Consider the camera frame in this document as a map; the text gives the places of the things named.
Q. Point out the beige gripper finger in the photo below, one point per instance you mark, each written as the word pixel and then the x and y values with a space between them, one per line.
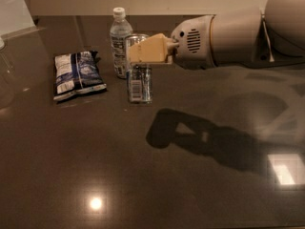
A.
pixel 154 48
pixel 167 61

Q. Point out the grey robot gripper body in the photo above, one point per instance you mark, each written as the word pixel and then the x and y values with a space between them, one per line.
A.
pixel 193 43

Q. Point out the silver blue redbull can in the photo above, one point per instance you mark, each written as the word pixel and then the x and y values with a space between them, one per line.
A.
pixel 139 76

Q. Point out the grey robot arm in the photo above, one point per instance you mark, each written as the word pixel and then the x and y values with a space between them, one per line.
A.
pixel 254 38

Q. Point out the clear plastic water bottle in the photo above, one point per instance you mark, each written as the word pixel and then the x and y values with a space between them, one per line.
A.
pixel 120 30

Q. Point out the blue white snack bag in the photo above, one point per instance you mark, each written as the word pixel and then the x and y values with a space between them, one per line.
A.
pixel 76 74

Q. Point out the clear glass at left edge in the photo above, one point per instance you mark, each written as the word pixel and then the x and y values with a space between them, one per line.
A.
pixel 7 78

